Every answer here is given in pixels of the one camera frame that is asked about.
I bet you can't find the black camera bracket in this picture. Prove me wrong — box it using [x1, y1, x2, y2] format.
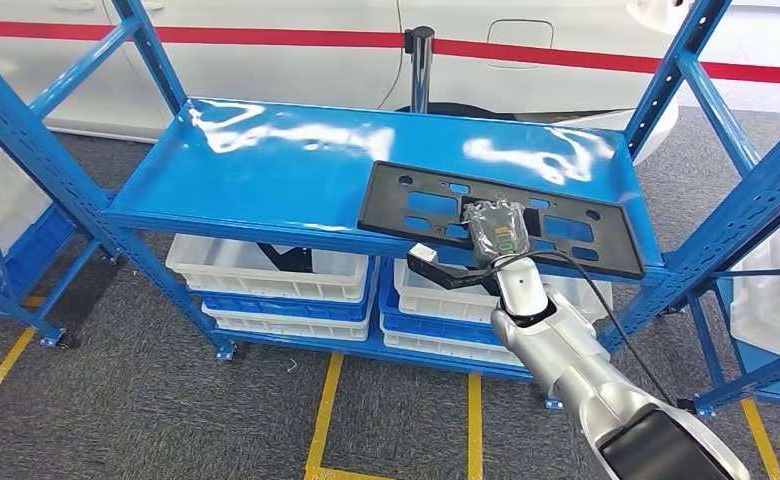
[406, 251, 501, 297]

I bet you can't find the white car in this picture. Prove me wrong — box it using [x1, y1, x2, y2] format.
[0, 0, 780, 167]

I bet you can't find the black plastic frame part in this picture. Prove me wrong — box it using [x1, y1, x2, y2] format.
[356, 160, 648, 281]

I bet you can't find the red barrier belt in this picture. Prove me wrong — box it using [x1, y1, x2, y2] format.
[0, 19, 780, 87]

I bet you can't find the blue plastic crate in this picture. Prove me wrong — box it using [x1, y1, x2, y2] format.
[377, 261, 504, 347]
[194, 261, 379, 324]
[0, 205, 79, 289]

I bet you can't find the black curved trim part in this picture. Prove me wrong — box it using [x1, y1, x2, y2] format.
[257, 243, 316, 274]

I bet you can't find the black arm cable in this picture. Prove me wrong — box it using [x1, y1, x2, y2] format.
[492, 249, 679, 407]

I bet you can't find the metal stanchion post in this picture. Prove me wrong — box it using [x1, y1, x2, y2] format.
[396, 25, 517, 121]

